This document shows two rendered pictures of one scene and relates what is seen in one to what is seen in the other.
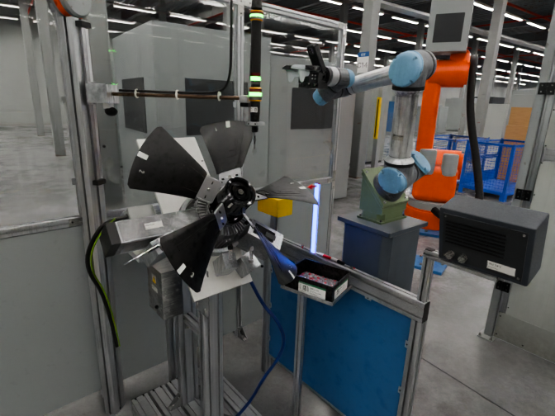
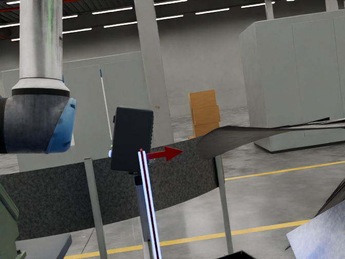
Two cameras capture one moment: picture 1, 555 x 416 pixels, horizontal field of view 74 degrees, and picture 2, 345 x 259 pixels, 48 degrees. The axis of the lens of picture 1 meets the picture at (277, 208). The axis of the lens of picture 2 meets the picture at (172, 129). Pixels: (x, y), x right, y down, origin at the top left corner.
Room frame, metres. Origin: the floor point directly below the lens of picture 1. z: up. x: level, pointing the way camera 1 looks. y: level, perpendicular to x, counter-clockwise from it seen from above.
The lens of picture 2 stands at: (2.02, 0.21, 1.27)
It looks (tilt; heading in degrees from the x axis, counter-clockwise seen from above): 5 degrees down; 216
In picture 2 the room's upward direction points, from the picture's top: 8 degrees counter-clockwise
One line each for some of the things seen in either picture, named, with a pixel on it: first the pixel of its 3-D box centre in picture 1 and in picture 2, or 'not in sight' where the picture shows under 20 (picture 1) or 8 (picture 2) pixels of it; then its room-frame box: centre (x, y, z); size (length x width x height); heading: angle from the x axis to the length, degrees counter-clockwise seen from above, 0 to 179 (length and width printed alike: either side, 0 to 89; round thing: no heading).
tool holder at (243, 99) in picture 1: (252, 111); not in sight; (1.34, 0.10, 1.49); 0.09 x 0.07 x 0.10; 76
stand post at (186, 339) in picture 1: (185, 311); not in sight; (1.51, 0.41, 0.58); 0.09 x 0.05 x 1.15; 131
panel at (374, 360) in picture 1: (324, 339); not in sight; (1.50, -0.25, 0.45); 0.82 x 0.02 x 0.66; 41
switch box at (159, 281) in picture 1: (164, 287); not in sight; (1.45, 0.48, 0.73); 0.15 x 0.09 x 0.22; 41
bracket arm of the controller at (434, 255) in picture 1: (459, 263); (138, 172); (1.10, -0.60, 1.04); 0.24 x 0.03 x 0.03; 41
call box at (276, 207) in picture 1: (274, 205); not in sight; (1.80, 0.01, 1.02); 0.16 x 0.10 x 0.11; 41
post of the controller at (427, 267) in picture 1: (426, 275); (144, 206); (1.18, -0.53, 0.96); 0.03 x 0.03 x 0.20; 41
